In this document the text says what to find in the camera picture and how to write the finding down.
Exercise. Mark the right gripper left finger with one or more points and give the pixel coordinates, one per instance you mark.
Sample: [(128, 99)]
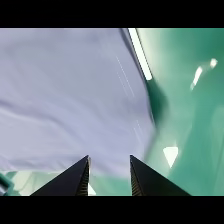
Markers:
[(71, 181)]

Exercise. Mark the purple T-shirt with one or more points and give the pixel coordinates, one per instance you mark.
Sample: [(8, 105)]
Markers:
[(66, 93)]

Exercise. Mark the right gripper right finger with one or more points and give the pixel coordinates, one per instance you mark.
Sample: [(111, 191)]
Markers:
[(146, 183)]

